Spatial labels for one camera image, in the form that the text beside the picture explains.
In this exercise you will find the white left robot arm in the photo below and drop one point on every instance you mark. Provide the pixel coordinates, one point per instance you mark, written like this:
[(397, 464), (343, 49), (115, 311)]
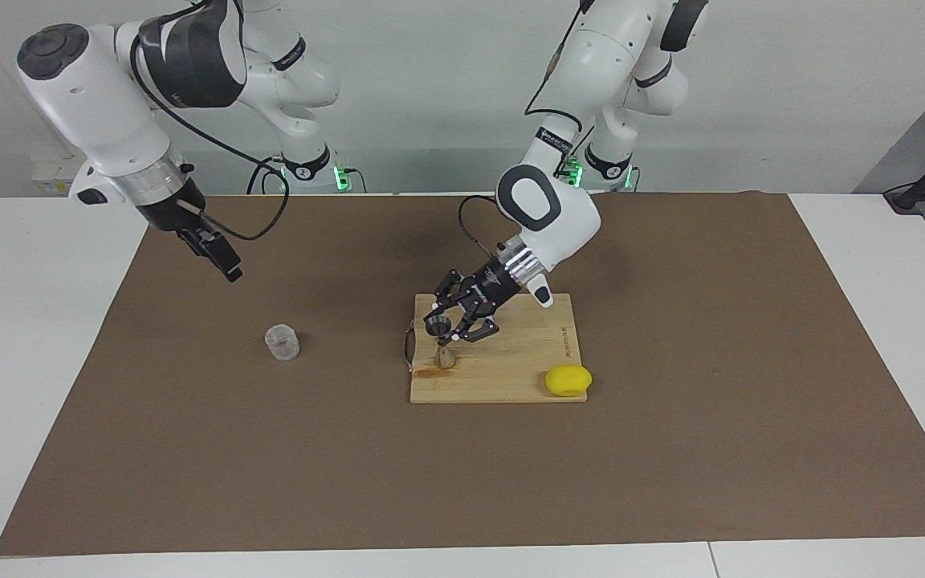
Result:
[(599, 48)]

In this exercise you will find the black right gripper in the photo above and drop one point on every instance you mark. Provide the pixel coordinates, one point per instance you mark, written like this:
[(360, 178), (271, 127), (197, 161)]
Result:
[(173, 207)]

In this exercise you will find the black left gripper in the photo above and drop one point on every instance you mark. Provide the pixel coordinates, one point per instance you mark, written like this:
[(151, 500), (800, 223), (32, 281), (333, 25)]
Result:
[(491, 289)]

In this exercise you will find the clear plastic cup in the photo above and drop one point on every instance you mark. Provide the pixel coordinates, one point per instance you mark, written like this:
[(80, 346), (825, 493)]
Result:
[(282, 343)]

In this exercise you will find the wooden cutting board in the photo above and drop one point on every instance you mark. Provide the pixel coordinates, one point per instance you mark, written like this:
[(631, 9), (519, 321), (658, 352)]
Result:
[(527, 353)]

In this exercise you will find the white wall power strip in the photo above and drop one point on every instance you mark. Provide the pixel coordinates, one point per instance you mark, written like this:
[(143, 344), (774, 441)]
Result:
[(49, 170)]

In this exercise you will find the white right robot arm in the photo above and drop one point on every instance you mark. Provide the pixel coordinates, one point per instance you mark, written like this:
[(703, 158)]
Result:
[(101, 104)]

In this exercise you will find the steel double jigger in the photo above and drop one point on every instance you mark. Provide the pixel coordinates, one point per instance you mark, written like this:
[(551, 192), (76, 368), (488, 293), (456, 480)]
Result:
[(445, 360)]

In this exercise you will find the brown table mat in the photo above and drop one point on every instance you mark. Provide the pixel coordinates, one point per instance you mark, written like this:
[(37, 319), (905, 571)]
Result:
[(270, 466)]

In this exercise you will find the yellow lemon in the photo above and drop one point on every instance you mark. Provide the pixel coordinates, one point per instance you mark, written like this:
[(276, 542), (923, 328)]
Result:
[(567, 380)]

